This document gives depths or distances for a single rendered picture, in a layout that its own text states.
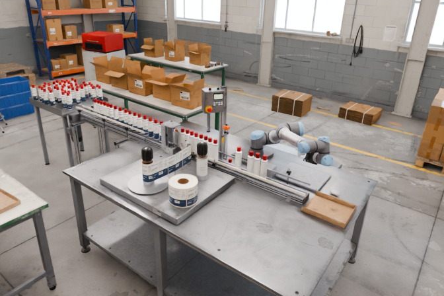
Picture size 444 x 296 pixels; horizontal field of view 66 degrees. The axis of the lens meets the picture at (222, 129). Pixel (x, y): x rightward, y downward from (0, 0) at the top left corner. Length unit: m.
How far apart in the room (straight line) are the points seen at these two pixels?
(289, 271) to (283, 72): 6.79
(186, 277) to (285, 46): 6.46
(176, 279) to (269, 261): 0.96
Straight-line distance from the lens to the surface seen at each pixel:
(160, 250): 2.51
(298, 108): 6.65
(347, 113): 6.86
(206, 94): 2.76
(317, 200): 2.65
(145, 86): 4.95
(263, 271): 2.03
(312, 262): 2.14
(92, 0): 9.98
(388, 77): 7.67
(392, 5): 7.55
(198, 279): 2.81
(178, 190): 2.30
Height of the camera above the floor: 2.26
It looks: 23 degrees down
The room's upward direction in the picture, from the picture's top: 2 degrees clockwise
